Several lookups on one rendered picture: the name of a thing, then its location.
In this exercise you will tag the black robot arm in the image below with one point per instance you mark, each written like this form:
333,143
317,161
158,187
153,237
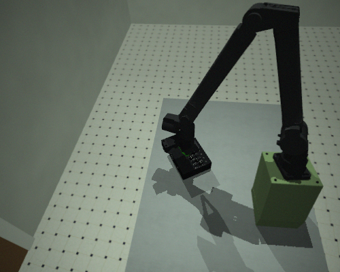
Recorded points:
284,20

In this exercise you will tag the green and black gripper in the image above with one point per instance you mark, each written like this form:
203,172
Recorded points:
193,147

